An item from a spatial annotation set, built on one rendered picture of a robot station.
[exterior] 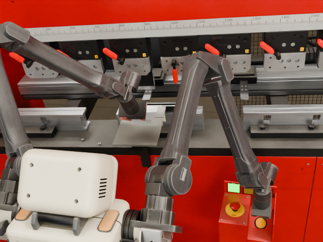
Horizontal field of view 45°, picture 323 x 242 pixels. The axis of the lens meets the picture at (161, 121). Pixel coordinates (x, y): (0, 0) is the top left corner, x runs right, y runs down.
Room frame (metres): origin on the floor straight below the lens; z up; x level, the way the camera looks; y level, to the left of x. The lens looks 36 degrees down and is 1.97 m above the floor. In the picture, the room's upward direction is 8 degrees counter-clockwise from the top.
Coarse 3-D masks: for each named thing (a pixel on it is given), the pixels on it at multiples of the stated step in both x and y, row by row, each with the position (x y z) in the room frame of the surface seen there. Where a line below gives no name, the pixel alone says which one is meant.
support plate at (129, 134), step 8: (160, 112) 1.40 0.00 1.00; (160, 120) 1.35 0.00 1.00; (120, 128) 1.33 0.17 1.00; (128, 128) 1.32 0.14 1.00; (136, 128) 1.31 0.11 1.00; (144, 128) 1.30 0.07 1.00; (152, 128) 1.30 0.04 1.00; (160, 128) 1.29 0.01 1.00; (120, 136) 1.27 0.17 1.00; (128, 136) 1.26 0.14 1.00; (136, 136) 1.26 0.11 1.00; (144, 136) 1.25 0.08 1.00; (152, 136) 1.24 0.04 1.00; (112, 144) 1.23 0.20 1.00; (120, 144) 1.22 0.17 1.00; (128, 144) 1.21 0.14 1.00; (136, 144) 1.21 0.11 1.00; (144, 144) 1.20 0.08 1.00; (152, 144) 1.19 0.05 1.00
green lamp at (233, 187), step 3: (228, 183) 1.09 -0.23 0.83; (228, 186) 1.09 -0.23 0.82; (231, 186) 1.09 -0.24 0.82; (234, 186) 1.09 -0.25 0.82; (237, 186) 1.08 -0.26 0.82; (228, 189) 1.09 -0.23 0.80; (231, 189) 1.09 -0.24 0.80; (234, 189) 1.09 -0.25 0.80; (237, 189) 1.08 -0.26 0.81; (237, 192) 1.08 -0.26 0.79
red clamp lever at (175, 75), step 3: (174, 60) 1.38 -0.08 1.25; (174, 63) 1.36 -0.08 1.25; (174, 66) 1.36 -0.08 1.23; (174, 69) 1.37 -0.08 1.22; (174, 72) 1.37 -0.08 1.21; (174, 75) 1.37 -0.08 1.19; (177, 75) 1.38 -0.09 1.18; (174, 78) 1.37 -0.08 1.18; (177, 78) 1.38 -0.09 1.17; (174, 81) 1.37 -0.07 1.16; (177, 81) 1.37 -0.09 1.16
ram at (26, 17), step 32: (0, 0) 1.55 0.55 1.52; (32, 0) 1.52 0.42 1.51; (64, 0) 1.49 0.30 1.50; (96, 0) 1.47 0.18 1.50; (128, 0) 1.44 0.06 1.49; (160, 0) 1.41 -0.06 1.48; (192, 0) 1.39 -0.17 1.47; (224, 0) 1.36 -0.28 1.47; (256, 0) 1.34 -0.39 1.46; (288, 0) 1.32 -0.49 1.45; (320, 0) 1.29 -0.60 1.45; (128, 32) 1.44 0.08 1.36; (160, 32) 1.42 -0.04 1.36; (192, 32) 1.39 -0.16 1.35; (224, 32) 1.36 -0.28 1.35; (256, 32) 1.34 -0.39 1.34
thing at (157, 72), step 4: (156, 68) 1.74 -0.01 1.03; (160, 68) 1.73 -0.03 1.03; (156, 72) 1.70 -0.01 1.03; (160, 72) 1.70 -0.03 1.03; (156, 76) 1.66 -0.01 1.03; (160, 76) 1.66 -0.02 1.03; (164, 76) 1.70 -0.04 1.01; (156, 80) 1.65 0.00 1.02; (160, 80) 1.65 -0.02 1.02; (164, 80) 1.68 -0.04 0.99; (156, 84) 1.65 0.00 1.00; (160, 84) 1.65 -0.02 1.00; (148, 92) 1.57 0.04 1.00; (144, 96) 1.54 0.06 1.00; (148, 96) 1.54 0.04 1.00; (144, 100) 1.51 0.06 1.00; (148, 100) 1.51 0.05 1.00
